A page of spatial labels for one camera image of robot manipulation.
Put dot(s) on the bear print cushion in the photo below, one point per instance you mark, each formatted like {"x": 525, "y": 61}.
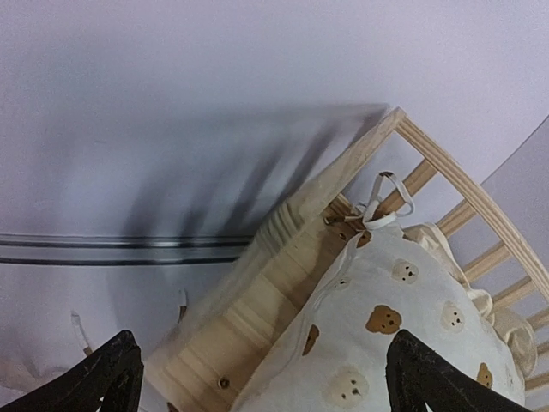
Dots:
{"x": 332, "y": 357}

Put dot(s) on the wooden pet bed frame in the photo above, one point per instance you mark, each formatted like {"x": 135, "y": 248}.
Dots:
{"x": 222, "y": 340}

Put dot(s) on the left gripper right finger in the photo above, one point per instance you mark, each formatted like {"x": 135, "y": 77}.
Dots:
{"x": 419, "y": 379}

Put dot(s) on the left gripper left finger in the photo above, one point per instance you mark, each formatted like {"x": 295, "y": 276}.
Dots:
{"x": 110, "y": 379}

